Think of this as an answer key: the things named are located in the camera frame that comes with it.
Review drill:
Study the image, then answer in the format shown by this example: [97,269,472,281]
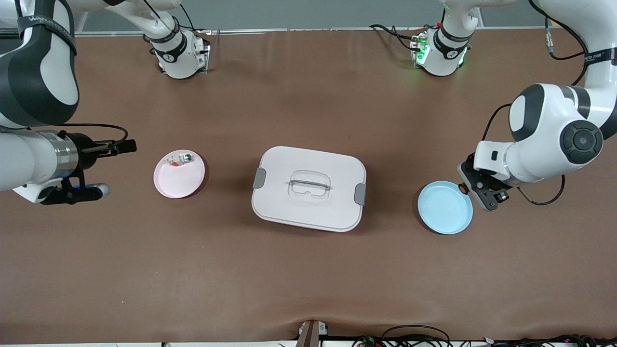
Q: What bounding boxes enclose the white lidded storage box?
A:
[251,146,367,233]

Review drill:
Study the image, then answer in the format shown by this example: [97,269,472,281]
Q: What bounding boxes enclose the light blue round plate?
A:
[417,181,474,235]

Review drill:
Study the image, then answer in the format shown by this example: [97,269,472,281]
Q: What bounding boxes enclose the pink round plate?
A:
[153,149,206,199]

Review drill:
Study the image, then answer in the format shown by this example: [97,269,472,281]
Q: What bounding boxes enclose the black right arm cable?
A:
[46,123,129,145]

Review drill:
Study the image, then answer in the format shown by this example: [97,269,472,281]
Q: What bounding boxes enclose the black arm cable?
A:
[482,0,591,206]
[46,123,129,145]

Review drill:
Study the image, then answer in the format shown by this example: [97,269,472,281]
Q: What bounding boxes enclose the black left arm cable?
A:
[482,0,591,206]

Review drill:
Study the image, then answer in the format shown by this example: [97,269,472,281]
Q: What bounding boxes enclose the black base cable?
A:
[369,23,427,51]
[164,5,213,34]

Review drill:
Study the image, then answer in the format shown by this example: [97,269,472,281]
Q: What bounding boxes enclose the black cable bundle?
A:
[352,324,617,347]

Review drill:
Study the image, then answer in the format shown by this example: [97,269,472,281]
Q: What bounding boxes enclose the metal table edge bracket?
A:
[295,320,329,347]

